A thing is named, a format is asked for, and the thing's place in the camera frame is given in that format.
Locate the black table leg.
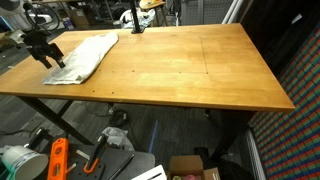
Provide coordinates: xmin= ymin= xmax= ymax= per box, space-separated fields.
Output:
xmin=18 ymin=96 xmax=94 ymax=146
xmin=204 ymin=108 xmax=255 ymax=162

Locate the black handled clamp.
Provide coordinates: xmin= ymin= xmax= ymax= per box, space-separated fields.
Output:
xmin=26 ymin=127 xmax=50 ymax=151

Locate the black floor bag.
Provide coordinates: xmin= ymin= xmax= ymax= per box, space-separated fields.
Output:
xmin=194 ymin=146 xmax=255 ymax=180

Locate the white plastic bucket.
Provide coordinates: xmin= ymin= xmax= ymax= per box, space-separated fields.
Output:
xmin=0 ymin=144 xmax=50 ymax=180

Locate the small open cardboard box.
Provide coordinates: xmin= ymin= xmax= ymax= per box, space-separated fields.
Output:
xmin=166 ymin=154 xmax=222 ymax=180

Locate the orange handled bar clamp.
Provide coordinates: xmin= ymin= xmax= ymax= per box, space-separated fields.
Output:
xmin=83 ymin=133 xmax=110 ymax=175

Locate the pink cloth piece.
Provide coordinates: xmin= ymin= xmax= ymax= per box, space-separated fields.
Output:
xmin=181 ymin=173 xmax=203 ymax=180

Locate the dark grey work board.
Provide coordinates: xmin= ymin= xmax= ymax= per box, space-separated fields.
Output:
xmin=0 ymin=134 xmax=156 ymax=180

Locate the orange spirit level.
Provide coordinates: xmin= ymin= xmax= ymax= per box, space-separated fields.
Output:
xmin=46 ymin=137 xmax=70 ymax=180

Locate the white pole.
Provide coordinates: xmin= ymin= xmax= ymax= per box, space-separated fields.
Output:
xmin=229 ymin=0 xmax=248 ymax=24
xmin=221 ymin=0 xmax=240 ymax=24

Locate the white plastic bag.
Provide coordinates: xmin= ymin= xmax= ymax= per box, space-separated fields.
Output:
xmin=101 ymin=126 xmax=136 ymax=152

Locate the aluminium rail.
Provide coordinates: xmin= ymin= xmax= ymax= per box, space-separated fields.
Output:
xmin=245 ymin=128 xmax=268 ymax=180

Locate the black pen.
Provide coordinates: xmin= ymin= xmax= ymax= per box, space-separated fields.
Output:
xmin=108 ymin=153 xmax=136 ymax=180

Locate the black hanging cloth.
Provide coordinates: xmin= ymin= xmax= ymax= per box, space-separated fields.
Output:
xmin=239 ymin=0 xmax=320 ymax=78

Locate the grey pegboard panel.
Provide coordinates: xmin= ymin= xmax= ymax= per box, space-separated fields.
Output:
xmin=179 ymin=0 xmax=234 ymax=25

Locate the brown cardboard box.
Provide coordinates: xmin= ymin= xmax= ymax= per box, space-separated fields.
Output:
xmin=68 ymin=8 xmax=92 ymax=30

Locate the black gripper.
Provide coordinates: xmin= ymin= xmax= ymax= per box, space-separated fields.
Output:
xmin=23 ymin=30 xmax=67 ymax=70

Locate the white woven towel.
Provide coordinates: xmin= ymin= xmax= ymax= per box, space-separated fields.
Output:
xmin=41 ymin=31 xmax=120 ymax=85

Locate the round wooden side table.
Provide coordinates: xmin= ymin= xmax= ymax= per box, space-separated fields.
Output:
xmin=138 ymin=0 xmax=167 ymax=10

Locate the black cable coil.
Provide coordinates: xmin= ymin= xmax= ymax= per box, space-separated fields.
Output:
xmin=109 ymin=108 xmax=130 ymax=128

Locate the white cloth pile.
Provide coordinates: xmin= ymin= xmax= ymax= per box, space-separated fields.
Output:
xmin=119 ymin=8 xmax=156 ymax=30

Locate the small grey metal strip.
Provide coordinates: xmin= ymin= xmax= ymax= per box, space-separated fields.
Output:
xmin=66 ymin=162 xmax=78 ymax=174
xmin=75 ymin=149 xmax=92 ymax=161

